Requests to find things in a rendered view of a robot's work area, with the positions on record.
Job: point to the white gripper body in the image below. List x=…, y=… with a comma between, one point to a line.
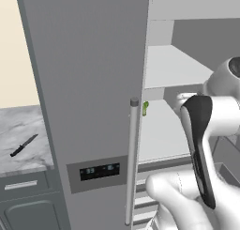
x=181, y=99

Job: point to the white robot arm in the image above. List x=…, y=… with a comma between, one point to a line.
x=225, y=114

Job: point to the white fridge shelf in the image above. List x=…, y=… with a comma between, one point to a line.
x=162, y=133
x=172, y=68

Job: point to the grey fridge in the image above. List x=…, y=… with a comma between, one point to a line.
x=193, y=30

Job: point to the grey fridge drawer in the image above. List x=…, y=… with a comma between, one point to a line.
x=226, y=160

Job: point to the grey fridge door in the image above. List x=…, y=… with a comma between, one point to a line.
x=87, y=83

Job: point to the black butter knife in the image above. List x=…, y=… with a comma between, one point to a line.
x=23, y=145

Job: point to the green item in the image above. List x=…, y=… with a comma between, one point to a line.
x=145, y=108

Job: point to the grey drawer front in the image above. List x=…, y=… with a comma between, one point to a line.
x=25, y=177

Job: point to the grey cupboard door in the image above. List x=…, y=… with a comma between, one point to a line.
x=31, y=215

